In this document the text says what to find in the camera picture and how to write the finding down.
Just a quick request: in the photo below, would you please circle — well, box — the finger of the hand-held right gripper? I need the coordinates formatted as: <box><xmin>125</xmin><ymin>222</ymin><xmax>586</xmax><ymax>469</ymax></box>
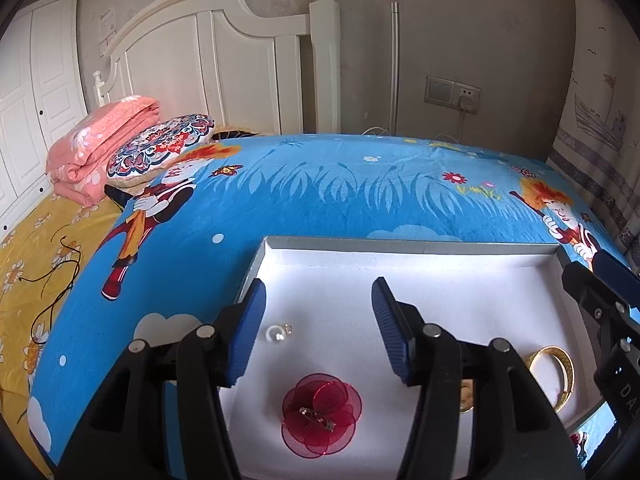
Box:
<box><xmin>561</xmin><ymin>262</ymin><xmax>632</xmax><ymax>336</ymax></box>
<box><xmin>592</xmin><ymin>249</ymin><xmax>640</xmax><ymax>311</ymax></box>

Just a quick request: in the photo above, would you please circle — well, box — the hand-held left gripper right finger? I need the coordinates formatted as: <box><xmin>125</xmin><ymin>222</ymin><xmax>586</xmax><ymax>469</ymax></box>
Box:
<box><xmin>371</xmin><ymin>276</ymin><xmax>586</xmax><ymax>480</ymax></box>

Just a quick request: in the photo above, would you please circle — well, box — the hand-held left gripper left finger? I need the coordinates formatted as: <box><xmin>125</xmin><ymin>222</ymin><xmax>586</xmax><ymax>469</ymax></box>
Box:
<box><xmin>55</xmin><ymin>277</ymin><xmax>268</xmax><ymax>480</ymax></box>

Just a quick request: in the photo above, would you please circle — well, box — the wide gold bangle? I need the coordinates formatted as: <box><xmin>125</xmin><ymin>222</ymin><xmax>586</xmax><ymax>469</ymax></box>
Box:
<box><xmin>525</xmin><ymin>345</ymin><xmax>576</xmax><ymax>413</ymax></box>

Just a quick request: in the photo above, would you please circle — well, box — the white shallow cardboard box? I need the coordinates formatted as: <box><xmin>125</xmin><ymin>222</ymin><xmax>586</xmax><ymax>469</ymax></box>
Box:
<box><xmin>235</xmin><ymin>236</ymin><xmax>608</xmax><ymax>480</ymax></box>

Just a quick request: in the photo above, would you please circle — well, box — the pearl earring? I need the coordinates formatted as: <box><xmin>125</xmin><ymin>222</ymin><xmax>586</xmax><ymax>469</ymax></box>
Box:
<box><xmin>265</xmin><ymin>323</ymin><xmax>293</xmax><ymax>345</ymax></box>

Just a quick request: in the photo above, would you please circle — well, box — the red flower brooch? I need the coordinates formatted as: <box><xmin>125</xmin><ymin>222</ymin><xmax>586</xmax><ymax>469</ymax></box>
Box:
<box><xmin>281</xmin><ymin>373</ymin><xmax>363</xmax><ymax>460</ymax></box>

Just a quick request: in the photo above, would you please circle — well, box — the ship-print curtain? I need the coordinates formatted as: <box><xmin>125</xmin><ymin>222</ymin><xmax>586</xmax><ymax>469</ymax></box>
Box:
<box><xmin>547</xmin><ymin>0</ymin><xmax>640</xmax><ymax>266</ymax></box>

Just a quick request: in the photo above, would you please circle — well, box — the blue printed blanket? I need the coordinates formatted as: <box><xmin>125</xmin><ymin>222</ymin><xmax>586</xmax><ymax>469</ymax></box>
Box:
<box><xmin>27</xmin><ymin>132</ymin><xmax>631</xmax><ymax>480</ymax></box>

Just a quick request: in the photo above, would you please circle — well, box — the patterned round-print pillow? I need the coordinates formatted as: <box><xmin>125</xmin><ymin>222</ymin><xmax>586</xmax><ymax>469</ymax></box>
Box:
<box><xmin>106</xmin><ymin>114</ymin><xmax>216</xmax><ymax>188</ymax></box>

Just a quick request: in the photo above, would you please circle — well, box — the yellow floral bedsheet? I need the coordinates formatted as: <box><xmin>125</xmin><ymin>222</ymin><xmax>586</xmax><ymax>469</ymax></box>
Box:
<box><xmin>0</xmin><ymin>192</ymin><xmax>123</xmax><ymax>478</ymax></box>

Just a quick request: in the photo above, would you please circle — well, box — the pink folded quilt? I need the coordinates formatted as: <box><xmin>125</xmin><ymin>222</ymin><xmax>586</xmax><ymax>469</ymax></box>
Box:
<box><xmin>46</xmin><ymin>95</ymin><xmax>162</xmax><ymax>207</ymax></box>

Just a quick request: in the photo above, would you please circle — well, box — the metal pole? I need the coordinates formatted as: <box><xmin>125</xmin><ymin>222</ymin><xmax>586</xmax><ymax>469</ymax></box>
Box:
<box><xmin>389</xmin><ymin>1</ymin><xmax>401</xmax><ymax>136</ymax></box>

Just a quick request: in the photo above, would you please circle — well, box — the white wooden headboard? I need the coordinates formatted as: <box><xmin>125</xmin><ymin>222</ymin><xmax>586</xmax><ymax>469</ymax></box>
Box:
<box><xmin>92</xmin><ymin>0</ymin><xmax>342</xmax><ymax>136</ymax></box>

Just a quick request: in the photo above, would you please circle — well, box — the white wardrobe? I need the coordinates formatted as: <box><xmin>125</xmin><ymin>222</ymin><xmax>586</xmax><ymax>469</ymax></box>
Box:
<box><xmin>0</xmin><ymin>0</ymin><xmax>86</xmax><ymax>231</ymax></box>

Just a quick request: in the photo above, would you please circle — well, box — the black cord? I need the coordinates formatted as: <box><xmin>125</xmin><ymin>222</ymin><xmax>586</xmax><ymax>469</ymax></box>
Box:
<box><xmin>30</xmin><ymin>235</ymin><xmax>83</xmax><ymax>346</ymax></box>

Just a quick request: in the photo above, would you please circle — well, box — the grey wall socket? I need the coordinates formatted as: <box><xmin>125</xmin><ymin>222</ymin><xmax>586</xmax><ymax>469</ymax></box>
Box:
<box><xmin>456</xmin><ymin>82</ymin><xmax>481</xmax><ymax>111</ymax></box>

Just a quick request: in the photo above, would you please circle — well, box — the grey wall switch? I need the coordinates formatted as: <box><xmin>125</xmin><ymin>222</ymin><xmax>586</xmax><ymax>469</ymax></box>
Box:
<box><xmin>425</xmin><ymin>75</ymin><xmax>458</xmax><ymax>106</ymax></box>

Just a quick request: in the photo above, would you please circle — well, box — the white wall notice paper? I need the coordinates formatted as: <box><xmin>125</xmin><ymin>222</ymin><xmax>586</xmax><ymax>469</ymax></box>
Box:
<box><xmin>97</xmin><ymin>7</ymin><xmax>118</xmax><ymax>56</ymax></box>

